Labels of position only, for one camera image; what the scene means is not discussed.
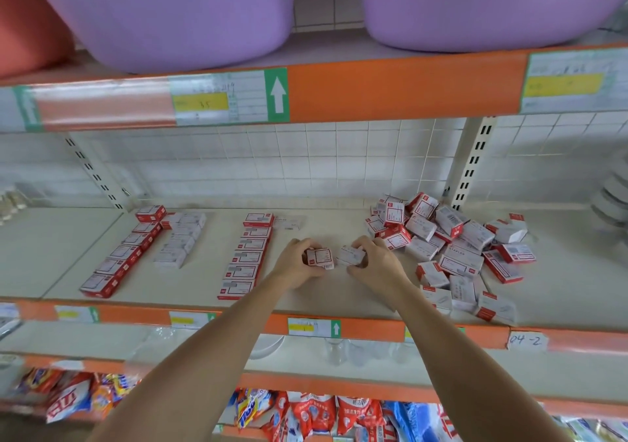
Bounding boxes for cluster of clear glasses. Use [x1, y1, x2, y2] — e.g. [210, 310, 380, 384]
[324, 339, 404, 369]

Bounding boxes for white perforated shelf upright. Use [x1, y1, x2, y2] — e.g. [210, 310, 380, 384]
[63, 137, 129, 210]
[446, 117, 497, 210]

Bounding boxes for person's left forearm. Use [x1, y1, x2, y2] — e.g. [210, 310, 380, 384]
[93, 274, 296, 442]

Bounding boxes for pile of red white boxes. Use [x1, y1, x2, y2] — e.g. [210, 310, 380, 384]
[365, 193, 538, 325]

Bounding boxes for white handwritten label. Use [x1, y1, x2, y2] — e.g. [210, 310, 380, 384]
[506, 331, 551, 352]

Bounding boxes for stacks of wrapped containers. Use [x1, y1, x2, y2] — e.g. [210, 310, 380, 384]
[589, 157, 628, 227]

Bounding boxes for person's right forearm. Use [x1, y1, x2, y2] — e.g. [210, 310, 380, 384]
[381, 284, 580, 442]

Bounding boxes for white shelf with orange edges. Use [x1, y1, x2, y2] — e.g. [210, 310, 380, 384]
[0, 29, 628, 442]

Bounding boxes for person's right hand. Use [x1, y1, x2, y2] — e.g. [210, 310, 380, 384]
[348, 237, 413, 305]

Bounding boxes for purple plastic basin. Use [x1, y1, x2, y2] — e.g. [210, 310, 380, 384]
[20, 0, 296, 73]
[358, 0, 628, 53]

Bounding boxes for person's left hand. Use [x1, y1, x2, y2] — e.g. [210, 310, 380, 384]
[267, 237, 330, 293]

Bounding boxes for row of beige bundles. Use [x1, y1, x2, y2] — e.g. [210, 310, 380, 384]
[0, 189, 29, 224]

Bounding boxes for orange plastic basin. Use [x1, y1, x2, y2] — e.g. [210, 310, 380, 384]
[0, 0, 75, 78]

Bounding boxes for pile of small colourful packets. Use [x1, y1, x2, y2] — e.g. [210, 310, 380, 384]
[14, 363, 384, 442]

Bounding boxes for large label with green arrow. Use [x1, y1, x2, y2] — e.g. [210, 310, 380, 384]
[0, 85, 60, 132]
[520, 47, 628, 114]
[169, 68, 292, 126]

